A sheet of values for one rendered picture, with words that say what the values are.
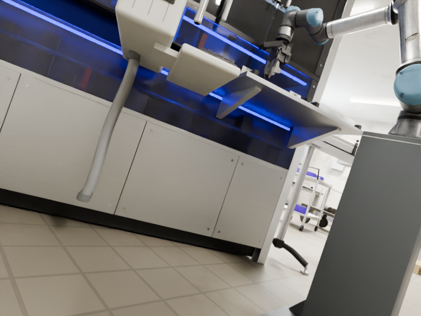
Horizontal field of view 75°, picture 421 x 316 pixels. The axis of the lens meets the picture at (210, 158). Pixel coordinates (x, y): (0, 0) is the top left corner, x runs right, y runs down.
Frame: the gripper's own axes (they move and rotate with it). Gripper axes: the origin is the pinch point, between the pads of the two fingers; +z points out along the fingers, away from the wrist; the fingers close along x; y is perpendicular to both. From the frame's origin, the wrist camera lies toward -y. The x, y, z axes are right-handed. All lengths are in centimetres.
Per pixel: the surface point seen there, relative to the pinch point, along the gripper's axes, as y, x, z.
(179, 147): -24, 19, 48
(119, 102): -60, -5, 39
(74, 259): -57, -16, 98
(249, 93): -10.8, -10.5, 15.1
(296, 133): 39.1, 14.4, 16.6
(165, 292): -25, -30, 98
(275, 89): -4.8, -20.7, 12.0
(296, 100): 6.9, -20.7, 12.1
